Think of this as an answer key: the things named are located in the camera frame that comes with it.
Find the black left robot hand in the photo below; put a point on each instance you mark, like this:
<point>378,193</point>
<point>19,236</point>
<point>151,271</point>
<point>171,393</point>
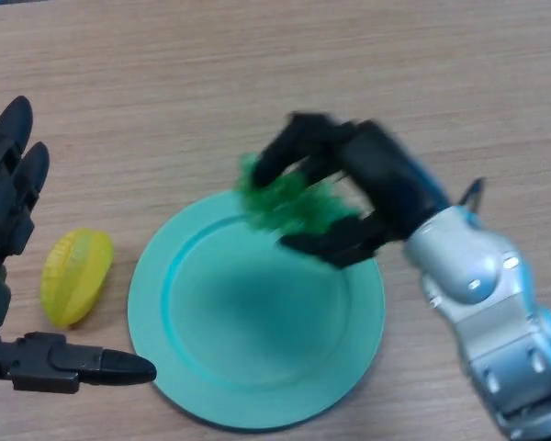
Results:
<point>4,206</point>

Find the green grapes bunch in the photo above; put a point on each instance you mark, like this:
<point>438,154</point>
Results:
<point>284,204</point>

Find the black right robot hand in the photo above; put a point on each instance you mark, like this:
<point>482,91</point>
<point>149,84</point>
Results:
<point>385,174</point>

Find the yellow starfruit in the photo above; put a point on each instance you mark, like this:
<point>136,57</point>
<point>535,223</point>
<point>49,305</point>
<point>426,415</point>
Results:
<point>75,275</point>

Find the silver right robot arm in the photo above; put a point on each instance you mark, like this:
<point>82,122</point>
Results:
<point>486,312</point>

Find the teal round plate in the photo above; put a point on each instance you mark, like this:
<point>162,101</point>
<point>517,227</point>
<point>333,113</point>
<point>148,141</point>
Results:
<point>257,331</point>

